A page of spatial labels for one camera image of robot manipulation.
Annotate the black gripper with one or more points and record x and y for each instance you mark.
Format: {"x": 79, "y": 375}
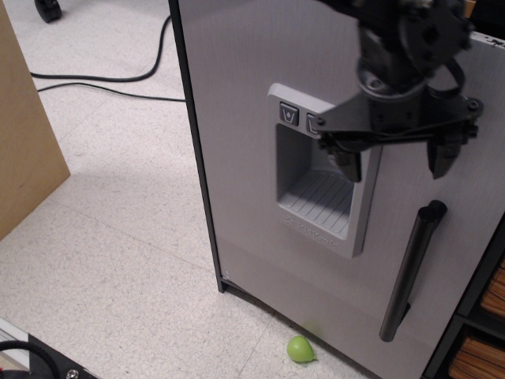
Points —
{"x": 380, "y": 114}

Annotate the grey toy fridge door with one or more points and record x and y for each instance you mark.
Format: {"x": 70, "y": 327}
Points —
{"x": 285, "y": 226}

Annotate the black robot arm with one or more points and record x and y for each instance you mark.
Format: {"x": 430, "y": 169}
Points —
{"x": 402, "y": 40}

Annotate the upper woven basket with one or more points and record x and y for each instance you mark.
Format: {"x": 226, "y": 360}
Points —
{"x": 493, "y": 298}

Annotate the woven basket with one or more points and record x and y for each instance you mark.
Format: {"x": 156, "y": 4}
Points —
{"x": 493, "y": 298}
{"x": 477, "y": 358}

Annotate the dark grey storage shelf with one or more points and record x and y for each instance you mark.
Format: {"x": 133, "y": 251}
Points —
{"x": 469, "y": 317}

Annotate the green toy pear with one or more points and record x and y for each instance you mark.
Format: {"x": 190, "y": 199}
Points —
{"x": 300, "y": 350}

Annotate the lower woven basket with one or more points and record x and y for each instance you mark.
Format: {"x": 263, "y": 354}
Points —
{"x": 477, "y": 358}

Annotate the light wooden panel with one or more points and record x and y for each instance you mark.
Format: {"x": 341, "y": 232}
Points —
{"x": 32, "y": 163}

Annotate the black caster wheel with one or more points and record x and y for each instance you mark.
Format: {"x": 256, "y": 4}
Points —
{"x": 49, "y": 10}

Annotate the black fridge door handle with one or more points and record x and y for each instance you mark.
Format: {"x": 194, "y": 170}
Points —
{"x": 427, "y": 220}

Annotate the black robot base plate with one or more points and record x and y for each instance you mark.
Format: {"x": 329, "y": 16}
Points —
{"x": 45, "y": 362}

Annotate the aluminium rail strip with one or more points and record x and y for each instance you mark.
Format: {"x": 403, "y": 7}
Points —
{"x": 13, "y": 359}

